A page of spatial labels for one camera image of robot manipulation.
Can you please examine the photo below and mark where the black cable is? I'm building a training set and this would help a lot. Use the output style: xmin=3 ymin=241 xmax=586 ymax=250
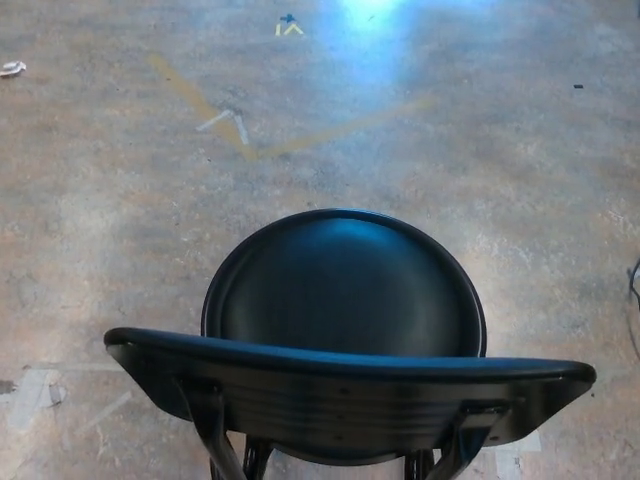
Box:
xmin=626 ymin=257 xmax=640 ymax=314

